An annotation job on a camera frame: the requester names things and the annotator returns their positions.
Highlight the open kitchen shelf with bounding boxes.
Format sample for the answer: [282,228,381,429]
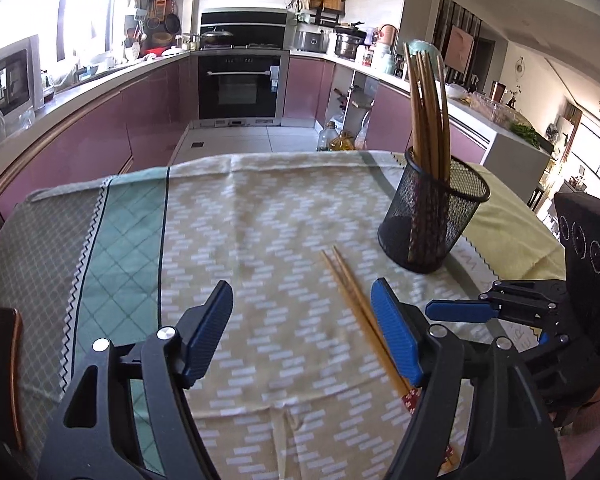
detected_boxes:
[331,64,379,137]

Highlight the stainless steel pot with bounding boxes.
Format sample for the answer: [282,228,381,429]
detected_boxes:
[334,34,366,60]

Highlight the clear oil bottle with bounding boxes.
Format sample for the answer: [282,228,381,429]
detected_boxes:
[317,121,339,153]

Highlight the patterned beige green tablecloth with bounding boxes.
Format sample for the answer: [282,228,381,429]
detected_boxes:
[0,150,541,480]

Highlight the dark wooden chair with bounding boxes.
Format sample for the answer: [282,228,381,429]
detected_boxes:
[0,306,26,455]

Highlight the yellow table cover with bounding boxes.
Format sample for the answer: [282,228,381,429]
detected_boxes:
[460,162,567,281]

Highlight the clear glass container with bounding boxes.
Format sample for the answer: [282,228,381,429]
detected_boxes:
[470,91,511,121]

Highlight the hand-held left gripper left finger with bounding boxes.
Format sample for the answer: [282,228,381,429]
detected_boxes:
[37,280,235,480]

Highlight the black range hood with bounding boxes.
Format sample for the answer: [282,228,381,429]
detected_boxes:
[200,8,288,46]

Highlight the pink kitchen base cabinet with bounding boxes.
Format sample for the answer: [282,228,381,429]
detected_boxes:
[0,52,200,221]
[284,55,491,163]

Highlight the hanging kitchen utensil rack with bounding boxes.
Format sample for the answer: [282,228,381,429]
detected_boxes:
[145,0,182,44]

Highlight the dark wooden chopstick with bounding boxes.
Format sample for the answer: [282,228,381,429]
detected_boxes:
[420,50,437,261]
[429,52,446,183]

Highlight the black built-in oven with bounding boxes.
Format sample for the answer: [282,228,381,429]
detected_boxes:
[197,50,283,121]

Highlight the silver microwave oven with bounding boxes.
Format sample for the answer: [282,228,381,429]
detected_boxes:
[0,35,44,117]

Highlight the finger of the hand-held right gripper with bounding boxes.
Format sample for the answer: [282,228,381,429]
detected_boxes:
[519,331,576,373]
[425,280,571,333]

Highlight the green leafy vegetables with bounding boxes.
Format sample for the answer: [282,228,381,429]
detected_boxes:
[510,122,541,147]

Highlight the green round plate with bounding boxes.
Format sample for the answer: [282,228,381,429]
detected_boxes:
[409,40,439,69]

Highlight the framed wall picture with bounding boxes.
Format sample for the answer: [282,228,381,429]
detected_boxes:
[445,25,476,74]

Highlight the black wok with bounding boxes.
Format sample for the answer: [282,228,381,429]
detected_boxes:
[201,29,235,46]

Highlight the person's right forearm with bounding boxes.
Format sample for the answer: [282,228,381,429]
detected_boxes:
[560,400,600,478]

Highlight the silver rice cooker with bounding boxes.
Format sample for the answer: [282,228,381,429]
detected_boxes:
[294,29,330,55]

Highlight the kitchen window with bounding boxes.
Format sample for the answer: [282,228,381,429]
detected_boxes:
[0,0,142,63]

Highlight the black mesh utensil holder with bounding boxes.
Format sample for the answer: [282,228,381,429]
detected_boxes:
[377,146,491,275]

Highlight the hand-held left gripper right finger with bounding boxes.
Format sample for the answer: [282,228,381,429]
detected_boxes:
[370,277,566,480]

